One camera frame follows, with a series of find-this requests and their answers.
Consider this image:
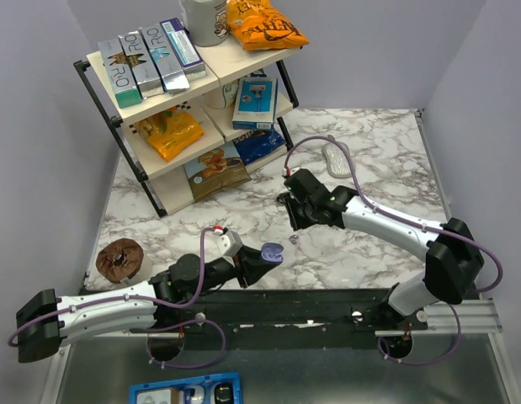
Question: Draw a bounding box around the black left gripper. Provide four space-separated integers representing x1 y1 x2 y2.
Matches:
189 245 276 298

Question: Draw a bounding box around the black earbud charging case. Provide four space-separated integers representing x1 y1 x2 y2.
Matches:
276 193 291 205

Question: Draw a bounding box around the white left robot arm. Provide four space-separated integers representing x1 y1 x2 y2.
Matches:
8 243 284 364

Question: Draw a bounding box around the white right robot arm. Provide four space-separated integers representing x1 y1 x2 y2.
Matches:
281 169 484 330

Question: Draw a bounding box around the dark blue snack bag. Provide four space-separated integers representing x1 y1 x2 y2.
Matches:
232 130 284 166

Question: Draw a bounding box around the brown cookie bag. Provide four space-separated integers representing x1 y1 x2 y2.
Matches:
184 142 251 202

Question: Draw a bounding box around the blue razor box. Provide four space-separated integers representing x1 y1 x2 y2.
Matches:
232 77 278 130

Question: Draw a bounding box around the brown crumpled wrapper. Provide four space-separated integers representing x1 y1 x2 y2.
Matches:
95 238 144 284

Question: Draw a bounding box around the white cup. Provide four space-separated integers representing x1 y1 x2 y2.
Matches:
203 80 239 109

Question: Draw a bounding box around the orange snack bag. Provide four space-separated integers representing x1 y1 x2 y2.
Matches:
134 109 204 162

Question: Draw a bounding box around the blue plastic tray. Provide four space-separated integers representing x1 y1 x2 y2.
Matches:
128 372 243 404

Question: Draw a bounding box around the orange chips bag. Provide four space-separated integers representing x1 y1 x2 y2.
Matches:
226 0 309 51

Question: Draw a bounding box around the blue silver RO box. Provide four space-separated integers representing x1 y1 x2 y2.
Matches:
140 24 189 93

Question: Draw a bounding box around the purple white box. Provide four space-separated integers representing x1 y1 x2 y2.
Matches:
160 18 206 81

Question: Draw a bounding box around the grey printed mug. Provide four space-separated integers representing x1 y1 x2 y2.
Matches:
179 0 228 47

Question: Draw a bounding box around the teal RO box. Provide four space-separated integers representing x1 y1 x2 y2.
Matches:
98 38 142 109

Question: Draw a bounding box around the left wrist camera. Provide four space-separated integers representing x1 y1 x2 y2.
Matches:
216 229 243 258

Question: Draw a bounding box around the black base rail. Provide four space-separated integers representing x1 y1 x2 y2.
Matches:
155 289 428 350

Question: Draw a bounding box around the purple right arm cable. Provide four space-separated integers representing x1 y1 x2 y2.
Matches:
283 136 504 366

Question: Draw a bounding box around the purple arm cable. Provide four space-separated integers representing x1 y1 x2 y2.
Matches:
283 136 504 366
7 226 227 369

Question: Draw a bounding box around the black frame wooden shelf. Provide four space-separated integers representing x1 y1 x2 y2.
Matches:
74 38 299 217

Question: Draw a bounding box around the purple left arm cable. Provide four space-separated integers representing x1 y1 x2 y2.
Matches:
7 226 227 369

